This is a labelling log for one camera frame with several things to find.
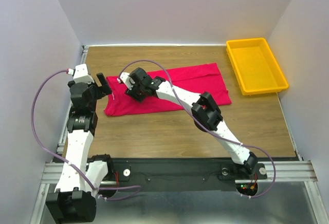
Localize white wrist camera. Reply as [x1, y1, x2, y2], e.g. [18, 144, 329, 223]
[117, 72, 135, 90]
[67, 64, 95, 84]

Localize front aluminium frame rail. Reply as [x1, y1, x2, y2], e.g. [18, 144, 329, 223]
[41, 161, 318, 184]

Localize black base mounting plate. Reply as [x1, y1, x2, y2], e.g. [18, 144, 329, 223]
[112, 158, 267, 192]

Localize left aluminium frame rail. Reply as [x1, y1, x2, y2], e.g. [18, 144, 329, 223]
[56, 45, 89, 156]

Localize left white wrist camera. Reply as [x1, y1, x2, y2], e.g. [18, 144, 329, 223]
[67, 64, 95, 84]

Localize small electronics board with leds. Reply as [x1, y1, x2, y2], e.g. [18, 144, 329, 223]
[237, 182, 258, 195]

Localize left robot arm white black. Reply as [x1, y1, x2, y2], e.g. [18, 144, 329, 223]
[46, 70, 112, 223]

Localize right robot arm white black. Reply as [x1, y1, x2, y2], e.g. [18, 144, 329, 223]
[118, 67, 258, 176]

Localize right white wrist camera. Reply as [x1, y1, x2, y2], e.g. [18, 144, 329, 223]
[117, 72, 135, 90]

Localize yellow plastic bin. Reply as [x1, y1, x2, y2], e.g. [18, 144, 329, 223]
[226, 38, 289, 96]

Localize aluminium frame rail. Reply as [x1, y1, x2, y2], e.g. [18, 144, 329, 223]
[41, 161, 318, 184]
[56, 45, 89, 156]

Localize red polo t shirt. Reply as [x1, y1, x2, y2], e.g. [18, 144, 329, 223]
[103, 62, 232, 117]

